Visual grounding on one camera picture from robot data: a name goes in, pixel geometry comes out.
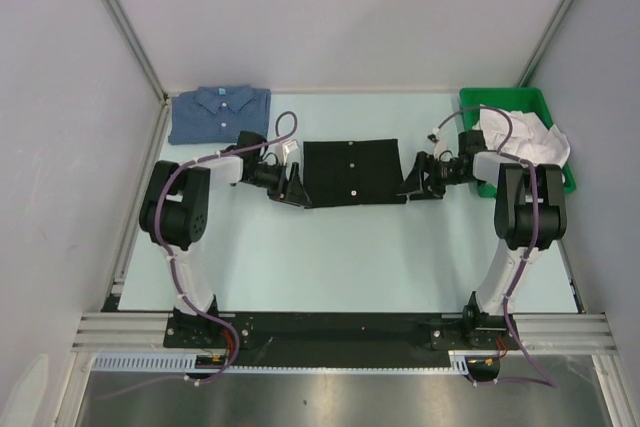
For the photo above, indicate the green plastic bin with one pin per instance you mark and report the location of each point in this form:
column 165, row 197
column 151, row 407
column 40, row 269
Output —
column 509, row 99

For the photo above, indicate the left corner frame post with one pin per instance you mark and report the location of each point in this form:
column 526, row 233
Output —
column 123, row 25

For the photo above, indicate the corner frame post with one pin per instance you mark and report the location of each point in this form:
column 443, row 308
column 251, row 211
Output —
column 549, row 33
column 123, row 25

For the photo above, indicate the right corner frame post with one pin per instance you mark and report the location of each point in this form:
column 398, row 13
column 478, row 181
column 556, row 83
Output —
column 549, row 33

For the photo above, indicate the blue checkered folded shirt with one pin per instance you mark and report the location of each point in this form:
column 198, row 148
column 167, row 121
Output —
column 210, row 115

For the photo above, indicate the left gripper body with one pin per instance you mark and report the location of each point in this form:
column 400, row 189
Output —
column 277, row 187

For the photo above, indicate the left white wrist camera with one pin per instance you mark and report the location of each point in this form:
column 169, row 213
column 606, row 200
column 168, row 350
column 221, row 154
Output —
column 285, row 149

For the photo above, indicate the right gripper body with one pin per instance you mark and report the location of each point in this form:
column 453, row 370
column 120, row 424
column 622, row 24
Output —
column 434, row 168

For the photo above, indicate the aluminium frame rail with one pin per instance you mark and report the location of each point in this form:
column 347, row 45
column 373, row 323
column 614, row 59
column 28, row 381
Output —
column 541, row 334

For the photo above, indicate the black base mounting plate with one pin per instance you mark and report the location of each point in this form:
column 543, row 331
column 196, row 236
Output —
column 338, row 340

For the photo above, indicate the white crumpled shirt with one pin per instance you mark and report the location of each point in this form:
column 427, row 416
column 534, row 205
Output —
column 530, row 139

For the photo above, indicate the black long sleeve shirt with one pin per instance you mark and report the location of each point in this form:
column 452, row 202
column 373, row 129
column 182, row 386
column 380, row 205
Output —
column 350, row 173

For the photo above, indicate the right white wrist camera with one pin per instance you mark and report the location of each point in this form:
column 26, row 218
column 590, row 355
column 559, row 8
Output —
column 440, row 146

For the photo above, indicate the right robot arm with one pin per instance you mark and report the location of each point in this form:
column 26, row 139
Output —
column 529, row 215

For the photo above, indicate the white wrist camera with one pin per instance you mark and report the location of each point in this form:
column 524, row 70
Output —
column 285, row 149
column 440, row 146

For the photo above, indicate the slotted cable duct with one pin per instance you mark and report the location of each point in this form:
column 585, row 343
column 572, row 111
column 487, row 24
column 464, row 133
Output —
column 169, row 363

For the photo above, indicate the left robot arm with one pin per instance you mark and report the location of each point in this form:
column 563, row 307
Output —
column 175, row 207

